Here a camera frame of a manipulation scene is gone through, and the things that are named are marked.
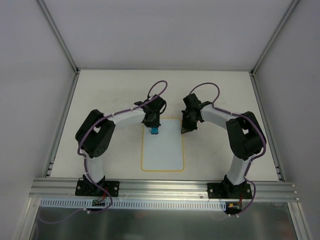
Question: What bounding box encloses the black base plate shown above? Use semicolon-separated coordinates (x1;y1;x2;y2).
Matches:
206;182;253;200
74;176;120;197

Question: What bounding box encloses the white slotted cable duct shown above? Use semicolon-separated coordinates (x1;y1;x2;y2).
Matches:
39;197;227;211

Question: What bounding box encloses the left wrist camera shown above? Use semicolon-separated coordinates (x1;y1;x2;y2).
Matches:
142;96;167;113

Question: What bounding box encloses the yellow framed small whiteboard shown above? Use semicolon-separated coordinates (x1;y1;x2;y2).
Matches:
140;117;185;173

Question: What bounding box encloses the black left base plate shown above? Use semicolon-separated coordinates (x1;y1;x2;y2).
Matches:
74;176;120;197

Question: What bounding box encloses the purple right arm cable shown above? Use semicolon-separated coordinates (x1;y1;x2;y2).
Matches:
191;81;267;218

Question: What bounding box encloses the right aluminium frame post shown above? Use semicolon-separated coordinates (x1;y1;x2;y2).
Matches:
250;0;301;76

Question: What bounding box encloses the aluminium frame post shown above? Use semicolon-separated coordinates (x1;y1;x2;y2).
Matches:
250;0;301;76
35;0;79;74

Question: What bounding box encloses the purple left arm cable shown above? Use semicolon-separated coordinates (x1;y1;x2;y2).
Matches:
37;80;168;223

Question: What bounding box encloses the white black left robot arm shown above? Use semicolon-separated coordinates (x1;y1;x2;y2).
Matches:
75;95;167;197

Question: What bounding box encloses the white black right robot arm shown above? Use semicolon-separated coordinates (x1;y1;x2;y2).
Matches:
181;93;267;200

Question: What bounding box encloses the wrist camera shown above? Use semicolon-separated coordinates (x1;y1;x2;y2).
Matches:
142;96;167;113
183;93;202;109

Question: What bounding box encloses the aluminium mounting rail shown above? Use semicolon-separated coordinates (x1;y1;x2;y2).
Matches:
28;177;300;203

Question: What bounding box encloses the left aluminium frame post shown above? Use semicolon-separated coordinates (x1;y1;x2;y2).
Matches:
35;0;79;74

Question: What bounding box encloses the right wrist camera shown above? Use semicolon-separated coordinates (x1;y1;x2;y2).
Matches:
183;93;202;109

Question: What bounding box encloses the blue black whiteboard eraser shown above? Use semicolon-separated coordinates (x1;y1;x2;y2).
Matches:
149;127;159;135

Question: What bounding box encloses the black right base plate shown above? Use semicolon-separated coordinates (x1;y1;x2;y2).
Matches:
206;182;253;200

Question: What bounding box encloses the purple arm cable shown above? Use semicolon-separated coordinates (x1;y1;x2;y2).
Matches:
191;81;267;218
37;80;168;223

